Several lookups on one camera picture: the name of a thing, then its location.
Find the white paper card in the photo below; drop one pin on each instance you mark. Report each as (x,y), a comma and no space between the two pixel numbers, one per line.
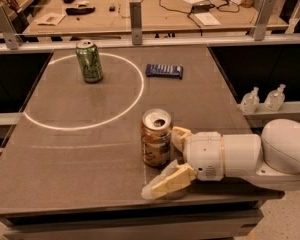
(207,19)

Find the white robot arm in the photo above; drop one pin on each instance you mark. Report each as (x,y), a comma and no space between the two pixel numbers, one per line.
(269,160)

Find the left metal bracket post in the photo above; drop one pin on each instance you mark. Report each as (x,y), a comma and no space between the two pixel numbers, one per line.
(11,38)

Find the black tool on desk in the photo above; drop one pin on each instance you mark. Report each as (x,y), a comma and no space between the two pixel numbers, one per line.
(79,11)

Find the right metal bracket post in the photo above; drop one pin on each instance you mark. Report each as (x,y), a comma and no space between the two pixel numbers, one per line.
(259,30)

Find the clear sanitizer bottle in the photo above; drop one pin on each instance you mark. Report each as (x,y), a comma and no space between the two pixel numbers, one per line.
(275,98)
(250,101)

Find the clear sanitizer bottle left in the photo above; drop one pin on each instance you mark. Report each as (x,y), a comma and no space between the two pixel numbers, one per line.
(250,101)

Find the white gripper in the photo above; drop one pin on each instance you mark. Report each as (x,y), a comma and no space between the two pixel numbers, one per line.
(203,155)

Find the tan envelope paper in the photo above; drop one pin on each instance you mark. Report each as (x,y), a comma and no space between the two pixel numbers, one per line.
(50,19)

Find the clear sanitizer bottle right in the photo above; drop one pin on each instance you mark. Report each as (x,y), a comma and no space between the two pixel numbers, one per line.
(275,98)

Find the orange soda can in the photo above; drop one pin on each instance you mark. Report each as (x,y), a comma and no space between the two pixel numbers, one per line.
(156,130)

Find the small black block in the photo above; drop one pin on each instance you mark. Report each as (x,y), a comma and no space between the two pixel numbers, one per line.
(112,8)

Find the green soda can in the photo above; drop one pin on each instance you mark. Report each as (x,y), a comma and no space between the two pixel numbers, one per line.
(89,61)

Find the metal bracket post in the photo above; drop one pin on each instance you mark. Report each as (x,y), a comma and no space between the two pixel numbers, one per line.
(11,38)
(136,22)
(259,30)

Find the middle metal bracket post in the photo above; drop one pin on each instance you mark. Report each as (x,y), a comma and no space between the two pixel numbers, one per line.
(136,22)

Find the wooden background desk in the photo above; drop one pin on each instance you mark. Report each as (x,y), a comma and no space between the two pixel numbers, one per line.
(158,16)

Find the blue rxbar blueberry wrapper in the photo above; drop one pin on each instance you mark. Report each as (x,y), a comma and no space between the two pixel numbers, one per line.
(165,71)

